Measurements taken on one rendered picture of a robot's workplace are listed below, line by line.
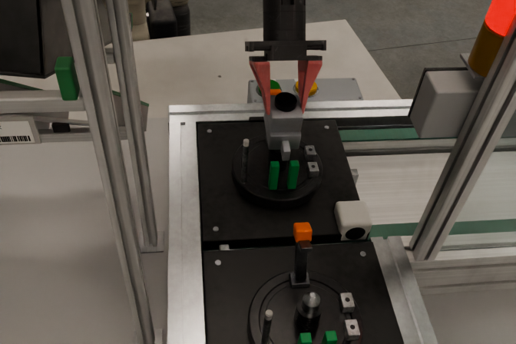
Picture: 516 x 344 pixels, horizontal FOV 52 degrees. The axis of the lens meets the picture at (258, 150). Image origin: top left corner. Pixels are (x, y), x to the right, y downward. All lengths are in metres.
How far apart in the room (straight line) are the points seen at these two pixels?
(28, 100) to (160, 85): 0.74
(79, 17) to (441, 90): 0.38
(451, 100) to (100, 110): 0.37
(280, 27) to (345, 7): 2.52
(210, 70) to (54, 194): 0.44
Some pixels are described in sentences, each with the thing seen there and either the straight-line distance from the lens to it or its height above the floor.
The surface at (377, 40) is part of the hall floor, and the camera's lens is 2.98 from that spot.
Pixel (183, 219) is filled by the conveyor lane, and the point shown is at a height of 0.95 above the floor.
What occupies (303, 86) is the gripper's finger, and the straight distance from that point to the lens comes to 0.73.
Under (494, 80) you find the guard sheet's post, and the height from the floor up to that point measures 1.26.
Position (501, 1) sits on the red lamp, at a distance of 0.57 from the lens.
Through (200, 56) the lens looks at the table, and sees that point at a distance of 1.25.
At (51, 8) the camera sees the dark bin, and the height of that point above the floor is 1.35.
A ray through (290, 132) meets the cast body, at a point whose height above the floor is 1.08.
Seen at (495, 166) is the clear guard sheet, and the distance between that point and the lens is 0.69.
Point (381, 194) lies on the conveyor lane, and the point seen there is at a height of 0.92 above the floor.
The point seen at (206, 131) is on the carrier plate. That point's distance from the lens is 0.89.
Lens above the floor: 1.59
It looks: 46 degrees down
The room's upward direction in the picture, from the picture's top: 5 degrees clockwise
